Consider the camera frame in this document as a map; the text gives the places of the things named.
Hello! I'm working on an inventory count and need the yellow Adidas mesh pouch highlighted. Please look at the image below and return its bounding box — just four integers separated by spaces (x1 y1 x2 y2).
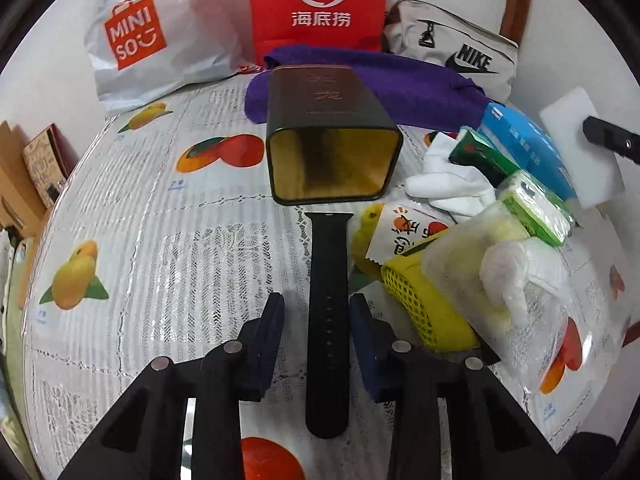
382 232 480 353

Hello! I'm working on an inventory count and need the brown cardboard box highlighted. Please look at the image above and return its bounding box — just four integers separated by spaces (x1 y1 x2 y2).
0 122 47 237

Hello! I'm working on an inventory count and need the red paper shopping bag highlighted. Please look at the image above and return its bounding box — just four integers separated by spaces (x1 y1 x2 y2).
250 0 386 64

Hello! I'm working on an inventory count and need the fruit print tablecloth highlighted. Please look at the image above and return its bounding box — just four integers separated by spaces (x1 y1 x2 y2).
22 71 632 480

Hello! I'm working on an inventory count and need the white sock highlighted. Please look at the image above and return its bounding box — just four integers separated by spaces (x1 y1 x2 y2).
405 132 496 223

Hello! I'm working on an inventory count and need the orange print snack sachet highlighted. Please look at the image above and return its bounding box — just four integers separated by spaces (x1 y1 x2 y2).
366 202 454 264

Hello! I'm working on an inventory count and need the black watch strap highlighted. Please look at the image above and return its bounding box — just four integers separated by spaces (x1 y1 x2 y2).
304 211 355 440

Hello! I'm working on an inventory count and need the clear bag with cotton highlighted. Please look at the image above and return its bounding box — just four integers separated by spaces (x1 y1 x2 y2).
421 202 594 394

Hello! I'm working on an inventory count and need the patterned small card box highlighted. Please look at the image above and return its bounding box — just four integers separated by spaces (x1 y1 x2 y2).
23 124 77 209

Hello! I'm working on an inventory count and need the purple towel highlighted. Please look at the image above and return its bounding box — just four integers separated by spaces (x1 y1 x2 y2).
244 44 490 131

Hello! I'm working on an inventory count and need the white sponge block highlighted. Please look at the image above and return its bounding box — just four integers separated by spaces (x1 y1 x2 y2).
539 87 625 209

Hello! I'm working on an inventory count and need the grey Nike pouch bag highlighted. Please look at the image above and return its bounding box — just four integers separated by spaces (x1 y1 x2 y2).
384 0 518 103

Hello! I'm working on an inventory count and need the blue tissue pack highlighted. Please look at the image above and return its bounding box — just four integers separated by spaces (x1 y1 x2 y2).
478 103 577 200

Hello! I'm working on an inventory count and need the green wet wipes pack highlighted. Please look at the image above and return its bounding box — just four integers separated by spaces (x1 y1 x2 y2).
497 169 576 247

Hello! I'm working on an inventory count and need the green carton box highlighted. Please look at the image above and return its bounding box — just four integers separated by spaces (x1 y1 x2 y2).
449 127 520 188

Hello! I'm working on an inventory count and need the white Miniso plastic bag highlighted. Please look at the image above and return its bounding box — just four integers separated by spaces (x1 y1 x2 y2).
84 0 257 115

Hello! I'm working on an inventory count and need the dark green tin box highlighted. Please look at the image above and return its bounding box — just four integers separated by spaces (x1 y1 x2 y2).
266 65 404 206

